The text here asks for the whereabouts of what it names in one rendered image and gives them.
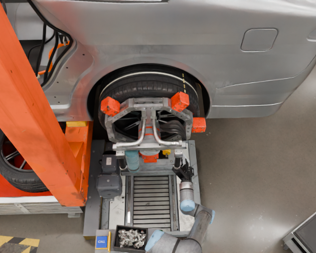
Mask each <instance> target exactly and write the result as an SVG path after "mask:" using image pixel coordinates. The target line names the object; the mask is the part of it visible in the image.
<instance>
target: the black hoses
mask: <svg viewBox="0 0 316 253"><path fill-rule="evenodd" d="M165 132H167V133H169V134H179V135H180V136H181V137H182V141H186V140H187V136H186V127H185V126H182V124H181V123H180V122H179V121H178V120H171V121H169V122H167V123H165V124H164V123H160V133H165Z"/></svg>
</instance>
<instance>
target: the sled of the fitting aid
mask: <svg viewBox="0 0 316 253"><path fill-rule="evenodd" d="M120 173H121V176H135V175H175V173H174V172H173V171H172V167H146V168H140V169H139V171H138V172H136V173H131V172H129V171H128V168H126V170H125V171H122V170H120Z"/></svg>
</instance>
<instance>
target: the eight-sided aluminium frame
mask: <svg viewBox="0 0 316 253"><path fill-rule="evenodd" d="M145 103H152V104H145ZM134 110H166V111H168V112H170V113H171V114H173V115H175V116H177V117H179V118H180V119H182V120H184V121H185V124H184V126H185V127H186V136H187V140H188V139H190V137H191V130H192V125H193V113H192V112H191V111H190V110H187V109H186V108H185V109H183V110H182V111H181V112H178V111H176V110H173V109H172V101H171V99H169V98H165V97H163V98H129V99H127V100H125V102H123V103H122V104H120V112H119V113H118V114H116V115H115V116H113V117H111V116H109V115H107V114H105V126H106V130H107V134H108V139H109V140H110V141H112V142H114V143H116V142H134V141H136V140H134V139H131V138H129V137H127V136H124V135H122V134H120V133H118V132H116V131H115V128H114V122H115V121H116V120H118V119H120V118H121V117H123V116H124V115H126V114H128V113H129V112H131V111H134ZM181 140H182V137H181V136H180V135H179V134H174V135H172V136H171V137H169V138H167V139H165V140H163V141H181Z"/></svg>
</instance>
